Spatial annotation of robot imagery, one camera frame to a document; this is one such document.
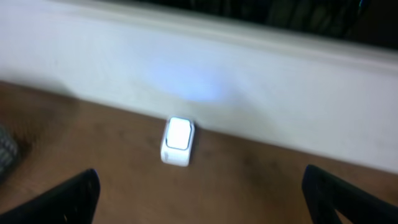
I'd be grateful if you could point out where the grey plastic mesh basket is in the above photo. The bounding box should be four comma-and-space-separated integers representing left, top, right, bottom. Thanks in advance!
1, 126, 20, 183

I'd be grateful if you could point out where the white barcode scanner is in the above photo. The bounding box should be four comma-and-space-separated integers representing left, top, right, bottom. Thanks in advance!
160, 116, 195, 167

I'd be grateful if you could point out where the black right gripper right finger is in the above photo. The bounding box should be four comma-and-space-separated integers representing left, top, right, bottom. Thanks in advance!
302, 165, 397, 224

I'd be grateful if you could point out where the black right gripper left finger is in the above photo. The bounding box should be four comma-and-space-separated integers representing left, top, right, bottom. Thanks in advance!
1, 169, 101, 223

